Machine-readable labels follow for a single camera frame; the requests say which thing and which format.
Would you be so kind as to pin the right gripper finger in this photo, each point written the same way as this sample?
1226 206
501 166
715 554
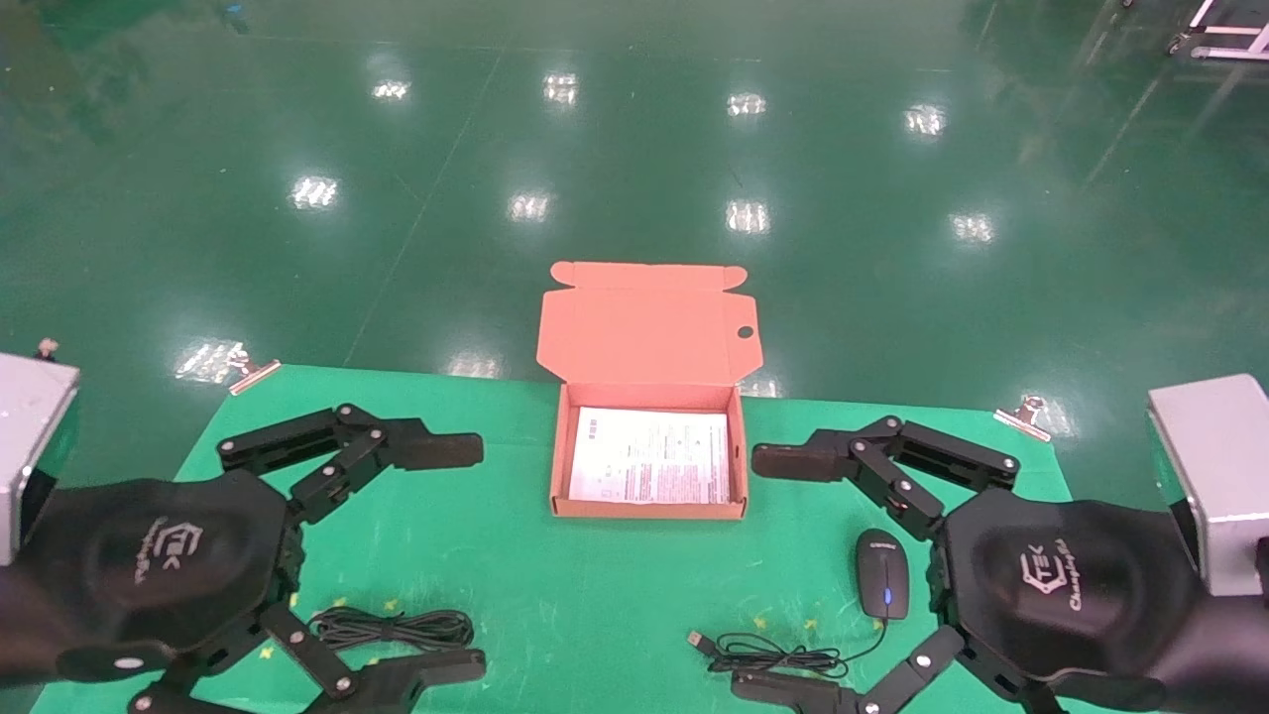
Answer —
793 460
793 689

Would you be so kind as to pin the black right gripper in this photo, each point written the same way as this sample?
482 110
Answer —
1071 585

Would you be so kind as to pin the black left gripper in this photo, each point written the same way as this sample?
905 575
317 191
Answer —
149 565

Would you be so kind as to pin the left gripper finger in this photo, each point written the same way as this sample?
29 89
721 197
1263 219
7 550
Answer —
441 450

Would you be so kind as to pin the orange cardboard box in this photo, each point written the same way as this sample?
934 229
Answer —
644 327

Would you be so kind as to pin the white printed leaflet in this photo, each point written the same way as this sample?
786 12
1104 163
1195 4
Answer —
649 456

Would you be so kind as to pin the metal binder clip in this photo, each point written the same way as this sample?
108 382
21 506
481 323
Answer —
1026 416
253 375

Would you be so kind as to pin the white metal rack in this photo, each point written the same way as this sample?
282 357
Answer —
1224 45

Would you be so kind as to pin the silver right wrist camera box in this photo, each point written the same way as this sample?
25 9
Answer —
1219 476

